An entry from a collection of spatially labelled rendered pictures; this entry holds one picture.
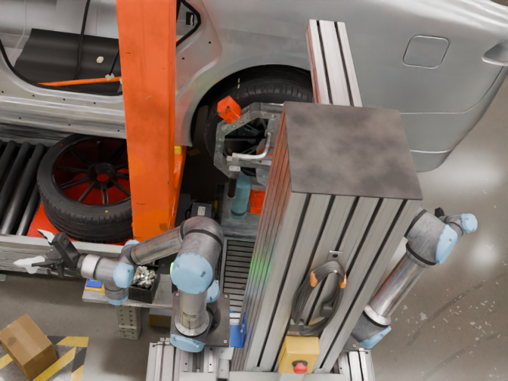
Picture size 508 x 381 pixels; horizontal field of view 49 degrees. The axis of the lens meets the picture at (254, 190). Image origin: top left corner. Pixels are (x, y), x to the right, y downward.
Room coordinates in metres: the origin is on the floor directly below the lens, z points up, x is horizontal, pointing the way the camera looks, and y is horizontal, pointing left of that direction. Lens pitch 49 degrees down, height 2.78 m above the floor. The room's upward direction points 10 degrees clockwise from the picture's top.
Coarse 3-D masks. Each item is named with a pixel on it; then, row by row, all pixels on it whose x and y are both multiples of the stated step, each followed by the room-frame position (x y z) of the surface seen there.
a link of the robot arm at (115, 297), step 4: (104, 288) 0.89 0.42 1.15; (124, 288) 0.90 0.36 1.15; (128, 288) 0.92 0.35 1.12; (104, 292) 0.90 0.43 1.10; (108, 292) 0.88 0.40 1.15; (112, 292) 0.88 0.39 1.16; (116, 292) 0.88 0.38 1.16; (120, 292) 0.89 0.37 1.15; (124, 292) 0.90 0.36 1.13; (128, 292) 0.92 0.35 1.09; (108, 296) 0.88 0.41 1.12; (112, 296) 0.88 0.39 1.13; (116, 296) 0.88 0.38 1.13; (120, 296) 0.89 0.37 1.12; (124, 296) 0.90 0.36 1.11; (108, 300) 0.88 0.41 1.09; (112, 300) 0.88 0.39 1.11; (116, 300) 0.88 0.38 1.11; (120, 300) 0.88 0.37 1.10; (124, 300) 0.90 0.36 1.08; (112, 304) 0.88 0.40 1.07; (116, 304) 0.88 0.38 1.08; (120, 304) 0.89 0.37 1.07
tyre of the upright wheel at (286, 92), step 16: (272, 64) 2.18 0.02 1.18; (224, 80) 2.16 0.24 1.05; (240, 80) 2.09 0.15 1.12; (256, 80) 2.07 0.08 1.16; (272, 80) 2.07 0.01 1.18; (288, 80) 2.09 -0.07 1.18; (304, 80) 2.13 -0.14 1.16; (224, 96) 2.04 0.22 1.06; (240, 96) 1.99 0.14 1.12; (256, 96) 1.99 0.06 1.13; (272, 96) 2.00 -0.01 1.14; (288, 96) 2.00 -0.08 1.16; (304, 96) 2.02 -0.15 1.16; (208, 112) 2.07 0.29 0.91; (208, 128) 1.97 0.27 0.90; (208, 144) 1.97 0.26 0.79
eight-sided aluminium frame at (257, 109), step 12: (252, 108) 1.93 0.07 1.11; (264, 108) 1.96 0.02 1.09; (276, 108) 1.96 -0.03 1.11; (240, 120) 1.90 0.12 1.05; (216, 132) 1.89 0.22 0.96; (228, 132) 1.90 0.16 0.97; (216, 144) 1.89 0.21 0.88; (216, 156) 1.89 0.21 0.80; (228, 168) 1.91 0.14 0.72; (252, 180) 1.95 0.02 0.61
